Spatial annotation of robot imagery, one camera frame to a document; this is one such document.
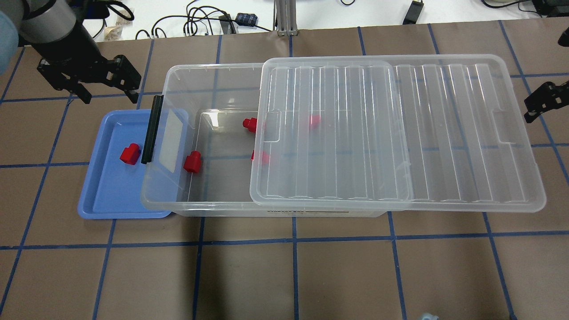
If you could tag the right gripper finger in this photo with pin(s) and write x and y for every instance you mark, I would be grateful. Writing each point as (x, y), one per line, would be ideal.
(549, 96)

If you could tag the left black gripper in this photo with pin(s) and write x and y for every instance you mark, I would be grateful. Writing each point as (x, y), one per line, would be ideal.
(76, 50)

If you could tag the red block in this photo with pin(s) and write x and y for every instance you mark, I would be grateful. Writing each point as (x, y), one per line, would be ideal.
(264, 157)
(314, 121)
(193, 162)
(131, 154)
(250, 124)

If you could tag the clear plastic box lid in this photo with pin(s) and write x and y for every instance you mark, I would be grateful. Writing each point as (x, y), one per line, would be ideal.
(397, 133)

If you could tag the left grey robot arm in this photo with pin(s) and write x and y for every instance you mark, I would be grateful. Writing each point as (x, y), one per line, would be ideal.
(34, 21)

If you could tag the blue plastic tray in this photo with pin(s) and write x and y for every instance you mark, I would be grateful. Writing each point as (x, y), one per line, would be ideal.
(111, 187)

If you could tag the clear plastic storage box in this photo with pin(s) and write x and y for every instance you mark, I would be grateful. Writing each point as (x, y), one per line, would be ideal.
(203, 109)

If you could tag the black power adapter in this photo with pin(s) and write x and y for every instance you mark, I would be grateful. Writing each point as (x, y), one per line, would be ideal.
(413, 13)

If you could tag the black box latch handle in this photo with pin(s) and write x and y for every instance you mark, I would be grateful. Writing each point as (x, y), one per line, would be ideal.
(152, 131)

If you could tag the aluminium frame post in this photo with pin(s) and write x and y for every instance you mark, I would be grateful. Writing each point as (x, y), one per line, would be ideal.
(285, 17)

